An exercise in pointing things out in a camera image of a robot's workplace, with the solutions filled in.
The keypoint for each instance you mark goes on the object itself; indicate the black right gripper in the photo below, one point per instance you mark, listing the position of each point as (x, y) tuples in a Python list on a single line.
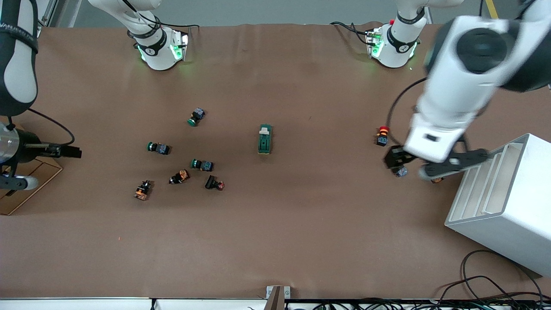
[(26, 145)]

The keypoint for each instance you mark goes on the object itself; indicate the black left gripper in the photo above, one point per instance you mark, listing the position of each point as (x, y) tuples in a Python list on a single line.
[(394, 157)]

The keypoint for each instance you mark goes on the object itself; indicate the green load switch white lever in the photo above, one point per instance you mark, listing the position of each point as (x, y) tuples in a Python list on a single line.
[(264, 140)]

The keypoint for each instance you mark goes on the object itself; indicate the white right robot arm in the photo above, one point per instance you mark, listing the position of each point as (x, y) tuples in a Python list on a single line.
[(19, 73)]

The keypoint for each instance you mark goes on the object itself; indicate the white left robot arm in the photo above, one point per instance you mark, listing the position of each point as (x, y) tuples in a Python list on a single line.
[(456, 94)]

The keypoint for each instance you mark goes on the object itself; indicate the red push button blue block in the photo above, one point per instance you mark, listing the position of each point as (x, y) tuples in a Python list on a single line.
[(402, 172)]

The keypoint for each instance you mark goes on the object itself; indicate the red button orange block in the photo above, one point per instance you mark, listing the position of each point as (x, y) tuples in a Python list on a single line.
[(437, 180)]

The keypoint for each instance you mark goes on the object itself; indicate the brown cardboard box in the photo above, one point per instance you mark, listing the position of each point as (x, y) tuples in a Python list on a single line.
[(26, 200)]

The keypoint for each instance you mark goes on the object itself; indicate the green push button blue block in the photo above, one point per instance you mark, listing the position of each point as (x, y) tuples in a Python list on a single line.
[(196, 116), (160, 148), (204, 165)]

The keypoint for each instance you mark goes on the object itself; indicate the white slotted rack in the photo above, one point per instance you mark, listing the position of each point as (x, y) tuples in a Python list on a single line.
[(516, 206)]

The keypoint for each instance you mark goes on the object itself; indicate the black orange switch unit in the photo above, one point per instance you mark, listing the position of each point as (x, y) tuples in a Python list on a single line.
[(180, 176), (143, 190)]

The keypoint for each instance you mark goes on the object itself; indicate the aluminium frame profile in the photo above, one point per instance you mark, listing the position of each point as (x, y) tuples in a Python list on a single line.
[(48, 13)]

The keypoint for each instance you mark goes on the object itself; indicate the black switch red lens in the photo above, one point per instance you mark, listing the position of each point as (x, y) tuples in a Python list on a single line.
[(212, 182)]

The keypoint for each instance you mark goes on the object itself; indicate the white table edge rail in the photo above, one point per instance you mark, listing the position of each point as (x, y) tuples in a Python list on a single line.
[(86, 305)]

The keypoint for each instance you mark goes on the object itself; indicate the metal table bracket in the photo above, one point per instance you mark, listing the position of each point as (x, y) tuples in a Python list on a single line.
[(277, 297)]

